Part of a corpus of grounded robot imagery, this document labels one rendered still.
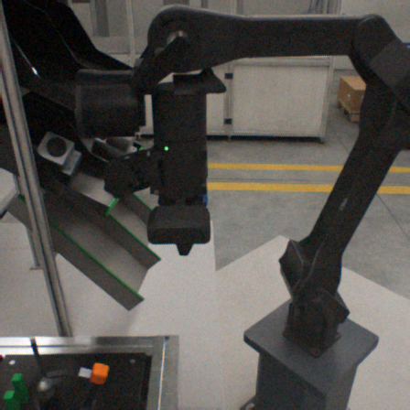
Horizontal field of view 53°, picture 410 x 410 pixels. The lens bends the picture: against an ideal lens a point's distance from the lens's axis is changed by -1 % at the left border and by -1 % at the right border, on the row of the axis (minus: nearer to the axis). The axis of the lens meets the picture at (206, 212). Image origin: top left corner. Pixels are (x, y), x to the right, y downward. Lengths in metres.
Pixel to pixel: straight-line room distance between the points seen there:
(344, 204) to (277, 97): 4.00
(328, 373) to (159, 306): 0.49
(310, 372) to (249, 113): 4.03
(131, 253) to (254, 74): 3.68
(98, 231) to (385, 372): 0.63
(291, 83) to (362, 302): 3.60
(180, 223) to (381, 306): 0.75
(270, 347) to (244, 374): 0.23
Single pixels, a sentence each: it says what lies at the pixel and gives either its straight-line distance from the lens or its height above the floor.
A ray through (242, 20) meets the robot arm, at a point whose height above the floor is 1.49.
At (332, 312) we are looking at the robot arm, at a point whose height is 1.14.
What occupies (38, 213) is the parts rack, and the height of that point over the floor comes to 1.20.
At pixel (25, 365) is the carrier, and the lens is 0.78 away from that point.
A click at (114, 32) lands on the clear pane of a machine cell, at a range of 4.50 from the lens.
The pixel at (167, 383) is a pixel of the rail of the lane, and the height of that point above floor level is 0.96.
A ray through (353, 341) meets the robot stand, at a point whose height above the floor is 1.06.
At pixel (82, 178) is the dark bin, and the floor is 1.22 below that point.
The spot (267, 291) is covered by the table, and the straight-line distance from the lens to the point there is 1.04.
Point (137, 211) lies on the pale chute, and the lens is 0.99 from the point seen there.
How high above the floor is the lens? 1.52
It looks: 29 degrees down
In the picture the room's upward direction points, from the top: straight up
